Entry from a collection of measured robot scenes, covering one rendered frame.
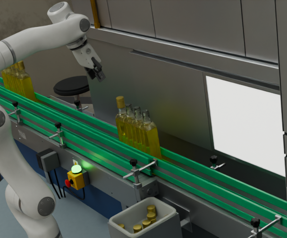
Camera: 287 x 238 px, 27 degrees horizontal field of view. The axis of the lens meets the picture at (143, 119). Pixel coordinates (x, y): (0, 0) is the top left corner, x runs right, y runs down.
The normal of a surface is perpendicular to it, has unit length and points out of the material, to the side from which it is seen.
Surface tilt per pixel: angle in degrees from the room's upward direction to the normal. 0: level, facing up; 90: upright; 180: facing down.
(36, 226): 32
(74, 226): 0
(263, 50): 90
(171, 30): 90
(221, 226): 90
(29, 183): 66
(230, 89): 90
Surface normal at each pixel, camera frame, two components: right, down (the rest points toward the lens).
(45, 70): -0.36, 0.43
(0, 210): -0.15, -0.91
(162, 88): -0.78, 0.36
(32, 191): 0.35, -0.15
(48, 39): -0.07, 0.47
